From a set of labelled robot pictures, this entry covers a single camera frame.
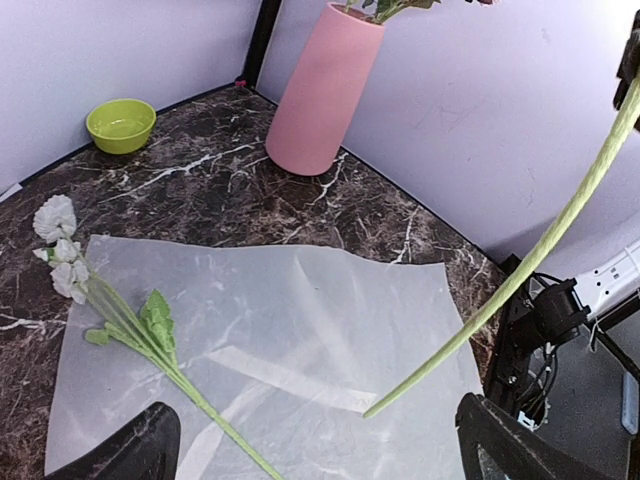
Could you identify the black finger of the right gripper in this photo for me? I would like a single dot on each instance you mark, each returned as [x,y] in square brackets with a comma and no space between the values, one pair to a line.
[629,64]

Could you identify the cream printed ribbon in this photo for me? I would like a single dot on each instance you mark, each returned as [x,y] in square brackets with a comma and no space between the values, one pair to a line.
[302,421]

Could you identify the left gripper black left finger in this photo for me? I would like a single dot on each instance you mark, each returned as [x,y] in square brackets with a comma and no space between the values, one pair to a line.
[147,447]

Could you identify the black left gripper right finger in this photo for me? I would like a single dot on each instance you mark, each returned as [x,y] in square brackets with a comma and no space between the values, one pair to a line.
[494,445]

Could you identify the pink tall vase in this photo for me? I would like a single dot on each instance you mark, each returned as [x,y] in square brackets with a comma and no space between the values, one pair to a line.
[323,92]

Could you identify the lime green bowl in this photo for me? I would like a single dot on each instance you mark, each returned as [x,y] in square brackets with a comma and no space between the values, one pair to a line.
[121,126]

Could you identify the pink rose stem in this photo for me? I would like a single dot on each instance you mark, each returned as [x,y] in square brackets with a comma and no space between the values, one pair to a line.
[378,12]

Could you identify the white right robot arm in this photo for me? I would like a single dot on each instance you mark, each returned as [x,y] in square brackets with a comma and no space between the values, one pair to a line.
[561,307]

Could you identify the white translucent wrapping paper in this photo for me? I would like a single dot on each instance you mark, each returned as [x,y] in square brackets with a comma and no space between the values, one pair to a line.
[375,322]

